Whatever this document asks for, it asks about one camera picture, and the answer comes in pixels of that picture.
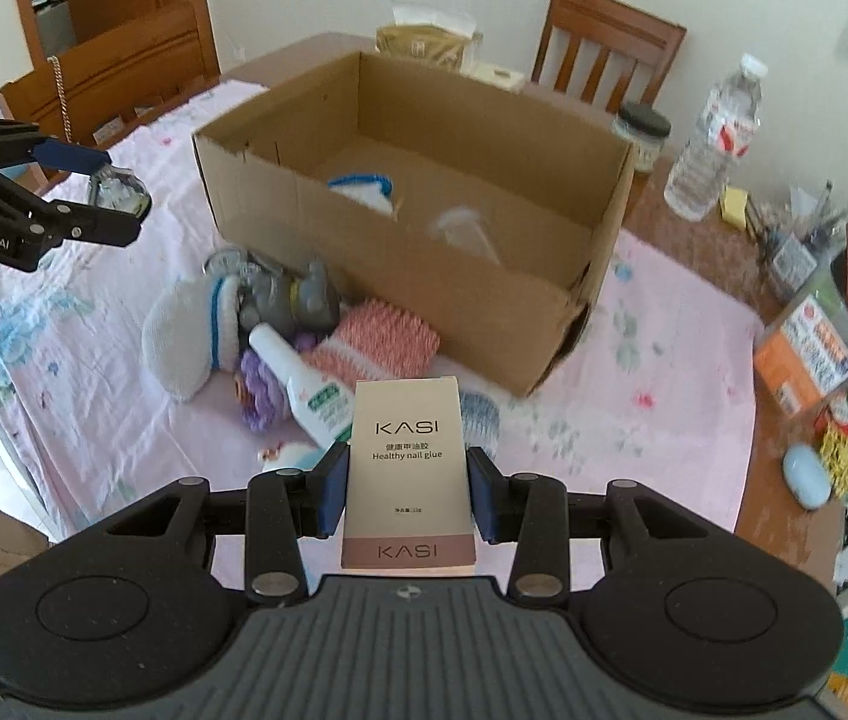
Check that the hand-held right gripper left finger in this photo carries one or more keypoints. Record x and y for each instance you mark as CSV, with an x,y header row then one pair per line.
x,y
334,489

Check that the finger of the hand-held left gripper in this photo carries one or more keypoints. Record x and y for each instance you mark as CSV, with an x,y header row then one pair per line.
x,y
105,223
75,156

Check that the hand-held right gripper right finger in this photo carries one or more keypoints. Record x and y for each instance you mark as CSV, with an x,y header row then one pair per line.
x,y
487,501

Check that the small clear glass cup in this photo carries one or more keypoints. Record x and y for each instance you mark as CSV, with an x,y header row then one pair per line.
x,y
122,189

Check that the beige paper box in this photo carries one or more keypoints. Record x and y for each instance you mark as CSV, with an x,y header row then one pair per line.
x,y
405,465

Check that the blue-grey bristly scrubber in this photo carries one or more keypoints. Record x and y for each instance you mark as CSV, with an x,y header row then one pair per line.
x,y
480,420

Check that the white plastic bottle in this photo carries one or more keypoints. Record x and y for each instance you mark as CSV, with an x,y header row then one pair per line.
x,y
296,384

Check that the grey mouse toy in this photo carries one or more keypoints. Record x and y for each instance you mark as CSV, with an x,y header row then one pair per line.
x,y
304,300

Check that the brown cardboard box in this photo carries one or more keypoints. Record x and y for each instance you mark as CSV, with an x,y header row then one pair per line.
x,y
394,292

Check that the purple knitted piece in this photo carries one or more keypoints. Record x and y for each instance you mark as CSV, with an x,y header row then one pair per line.
x,y
262,391

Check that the white sock with blue stripes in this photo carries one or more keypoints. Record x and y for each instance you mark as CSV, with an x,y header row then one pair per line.
x,y
360,189
184,345

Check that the pink knitted cloth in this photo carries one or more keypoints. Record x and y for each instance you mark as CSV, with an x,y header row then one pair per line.
x,y
386,345

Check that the pink floral tablecloth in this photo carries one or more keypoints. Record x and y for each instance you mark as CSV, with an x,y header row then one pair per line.
x,y
93,390

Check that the clear plastic cup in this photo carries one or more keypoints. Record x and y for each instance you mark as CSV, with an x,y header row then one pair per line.
x,y
463,231

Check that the light blue computer mouse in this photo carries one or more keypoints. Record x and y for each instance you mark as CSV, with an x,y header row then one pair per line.
x,y
806,476

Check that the orange white box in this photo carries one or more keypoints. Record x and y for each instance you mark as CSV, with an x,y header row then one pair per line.
x,y
791,369

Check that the yellow net bag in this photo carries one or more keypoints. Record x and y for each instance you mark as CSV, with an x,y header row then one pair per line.
x,y
838,450

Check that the brown tissue pack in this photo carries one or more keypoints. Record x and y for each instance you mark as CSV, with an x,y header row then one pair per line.
x,y
424,45

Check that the yellow sticky notes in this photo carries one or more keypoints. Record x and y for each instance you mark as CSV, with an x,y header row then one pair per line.
x,y
734,206

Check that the clear pen holder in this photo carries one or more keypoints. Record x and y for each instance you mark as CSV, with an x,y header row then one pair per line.
x,y
791,262

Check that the black lid jar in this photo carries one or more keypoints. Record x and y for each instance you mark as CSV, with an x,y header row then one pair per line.
x,y
641,136

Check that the clear water bottle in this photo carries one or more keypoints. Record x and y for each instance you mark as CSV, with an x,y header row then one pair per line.
x,y
716,142

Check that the wooden slatted chair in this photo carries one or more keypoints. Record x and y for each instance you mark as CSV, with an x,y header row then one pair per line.
x,y
604,37

